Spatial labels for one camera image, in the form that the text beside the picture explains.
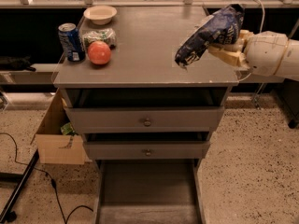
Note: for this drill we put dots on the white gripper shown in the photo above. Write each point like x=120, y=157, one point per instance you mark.
x=265, y=54

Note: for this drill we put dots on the blue chip bag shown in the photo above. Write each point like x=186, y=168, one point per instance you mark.
x=221, y=27

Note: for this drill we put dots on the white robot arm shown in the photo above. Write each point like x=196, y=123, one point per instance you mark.
x=290, y=64

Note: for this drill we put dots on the grey top drawer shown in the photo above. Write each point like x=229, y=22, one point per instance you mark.
x=144, y=110

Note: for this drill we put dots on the grey drawer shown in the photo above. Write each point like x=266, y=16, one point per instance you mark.
x=138, y=146
x=144, y=110
x=148, y=192

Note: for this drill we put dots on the grey drawer cabinet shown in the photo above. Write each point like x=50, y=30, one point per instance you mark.
x=147, y=41

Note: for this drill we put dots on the grey middle drawer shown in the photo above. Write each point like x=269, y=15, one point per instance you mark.
x=138, y=146

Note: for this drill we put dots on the grey bottom drawer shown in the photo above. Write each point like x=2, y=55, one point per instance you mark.
x=148, y=192

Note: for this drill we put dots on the red apple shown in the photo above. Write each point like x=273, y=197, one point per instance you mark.
x=99, y=53

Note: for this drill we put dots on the white bowl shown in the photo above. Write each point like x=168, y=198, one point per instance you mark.
x=100, y=15

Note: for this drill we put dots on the blue soda can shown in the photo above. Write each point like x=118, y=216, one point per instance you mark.
x=71, y=42

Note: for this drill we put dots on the green packet in box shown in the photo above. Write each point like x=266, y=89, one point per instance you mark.
x=68, y=129

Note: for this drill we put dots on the cardboard box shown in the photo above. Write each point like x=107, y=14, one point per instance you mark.
x=53, y=146

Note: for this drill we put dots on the black metal floor bar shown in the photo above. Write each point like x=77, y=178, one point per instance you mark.
x=18, y=180

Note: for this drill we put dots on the black object on rail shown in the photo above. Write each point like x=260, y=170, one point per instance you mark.
x=8, y=63

